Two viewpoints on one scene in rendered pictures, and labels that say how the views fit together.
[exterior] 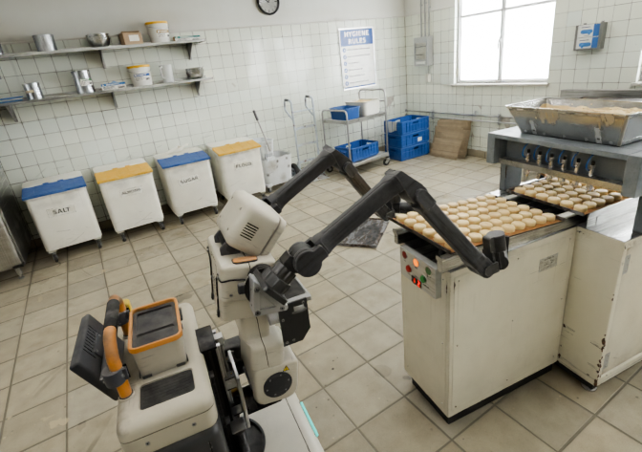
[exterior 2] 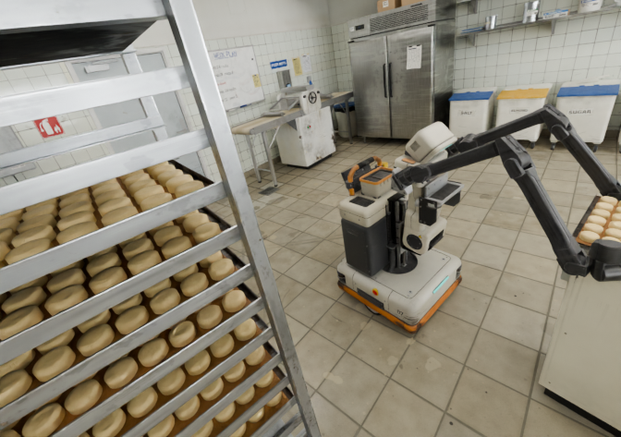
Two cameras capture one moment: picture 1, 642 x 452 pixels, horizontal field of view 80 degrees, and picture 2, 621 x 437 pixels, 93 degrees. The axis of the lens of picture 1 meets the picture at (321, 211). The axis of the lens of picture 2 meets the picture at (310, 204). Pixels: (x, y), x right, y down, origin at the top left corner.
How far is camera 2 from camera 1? 101 cm
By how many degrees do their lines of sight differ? 68
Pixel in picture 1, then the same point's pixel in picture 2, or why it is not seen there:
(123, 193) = (512, 110)
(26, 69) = (495, 4)
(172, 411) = (353, 208)
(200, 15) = not seen: outside the picture
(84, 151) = (507, 71)
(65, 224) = (465, 122)
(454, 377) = (554, 358)
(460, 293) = (584, 290)
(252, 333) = (411, 206)
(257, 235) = (419, 150)
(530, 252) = not seen: outside the picture
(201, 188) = (589, 123)
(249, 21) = not seen: outside the picture
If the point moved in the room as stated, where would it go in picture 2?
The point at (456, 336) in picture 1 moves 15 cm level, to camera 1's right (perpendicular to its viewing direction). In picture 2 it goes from (566, 324) to (610, 355)
